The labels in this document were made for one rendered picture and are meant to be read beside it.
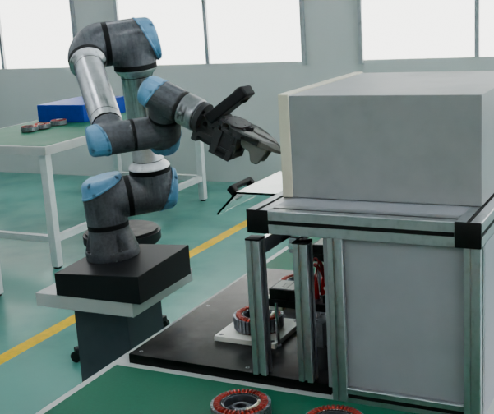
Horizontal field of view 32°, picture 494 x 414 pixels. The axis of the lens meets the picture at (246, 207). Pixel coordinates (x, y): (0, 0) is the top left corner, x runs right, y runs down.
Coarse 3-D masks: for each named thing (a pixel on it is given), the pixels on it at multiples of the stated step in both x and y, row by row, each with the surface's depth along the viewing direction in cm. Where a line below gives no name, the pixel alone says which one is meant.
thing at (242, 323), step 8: (240, 312) 196; (248, 312) 198; (272, 312) 194; (280, 312) 195; (240, 320) 192; (248, 320) 191; (272, 320) 191; (280, 320) 193; (240, 328) 192; (248, 328) 191; (272, 328) 191; (280, 328) 193
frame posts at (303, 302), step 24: (264, 240) 169; (264, 264) 170; (312, 264) 166; (264, 288) 171; (312, 288) 166; (264, 312) 171; (312, 312) 168; (264, 336) 172; (312, 336) 168; (264, 360) 173; (312, 360) 168
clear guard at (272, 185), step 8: (272, 176) 219; (280, 176) 219; (256, 184) 211; (264, 184) 210; (272, 184) 210; (280, 184) 209; (240, 192) 204; (248, 192) 203; (256, 192) 202; (264, 192) 201; (272, 192) 201; (232, 200) 207; (240, 200) 215; (224, 208) 207
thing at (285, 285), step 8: (280, 280) 193; (288, 280) 193; (272, 288) 188; (280, 288) 188; (288, 288) 188; (272, 296) 189; (280, 296) 188; (288, 296) 187; (272, 304) 189; (280, 304) 188; (288, 304) 187; (320, 304) 184; (320, 312) 188
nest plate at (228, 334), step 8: (288, 320) 199; (224, 328) 197; (232, 328) 197; (288, 328) 195; (296, 328) 196; (216, 336) 193; (224, 336) 192; (232, 336) 192; (240, 336) 192; (248, 336) 191; (272, 336) 190; (280, 336) 190; (288, 336) 192; (248, 344) 189; (272, 344) 187
